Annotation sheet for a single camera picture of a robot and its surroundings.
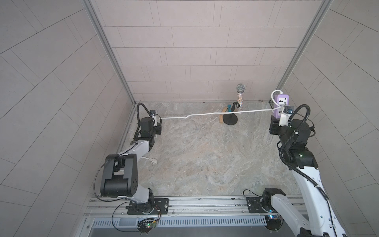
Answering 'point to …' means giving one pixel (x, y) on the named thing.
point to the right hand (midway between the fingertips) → (276, 114)
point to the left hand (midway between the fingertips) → (156, 119)
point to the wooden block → (221, 115)
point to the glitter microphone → (240, 89)
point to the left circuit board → (146, 224)
